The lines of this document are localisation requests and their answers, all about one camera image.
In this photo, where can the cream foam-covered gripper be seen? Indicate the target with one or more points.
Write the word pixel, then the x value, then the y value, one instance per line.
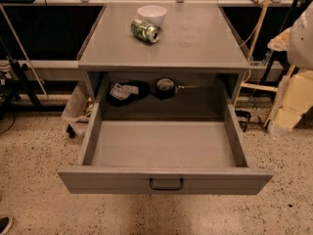
pixel 301 39

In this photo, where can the grey top drawer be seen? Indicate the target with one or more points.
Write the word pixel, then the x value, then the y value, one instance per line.
pixel 120 156

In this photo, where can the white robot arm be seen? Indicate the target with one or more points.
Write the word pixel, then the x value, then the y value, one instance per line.
pixel 297 41

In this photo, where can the grey drawer cabinet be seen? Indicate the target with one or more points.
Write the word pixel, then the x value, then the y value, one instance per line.
pixel 195 48

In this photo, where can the white bowl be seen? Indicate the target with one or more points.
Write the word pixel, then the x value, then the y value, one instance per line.
pixel 153 14

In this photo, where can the green soda can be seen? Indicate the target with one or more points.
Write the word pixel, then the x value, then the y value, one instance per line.
pixel 144 31

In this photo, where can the black cloth with paper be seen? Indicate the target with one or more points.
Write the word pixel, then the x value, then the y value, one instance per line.
pixel 122 94

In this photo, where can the clear plastic bin on wheels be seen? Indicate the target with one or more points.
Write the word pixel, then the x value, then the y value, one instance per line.
pixel 78 109

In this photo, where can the black tripod stand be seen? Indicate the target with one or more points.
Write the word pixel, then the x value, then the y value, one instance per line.
pixel 17 69

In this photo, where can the black and white shoe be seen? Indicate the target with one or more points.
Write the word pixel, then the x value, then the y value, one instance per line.
pixel 6 224

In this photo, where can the black top drawer handle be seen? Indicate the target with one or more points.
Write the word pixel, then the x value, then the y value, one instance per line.
pixel 166 184

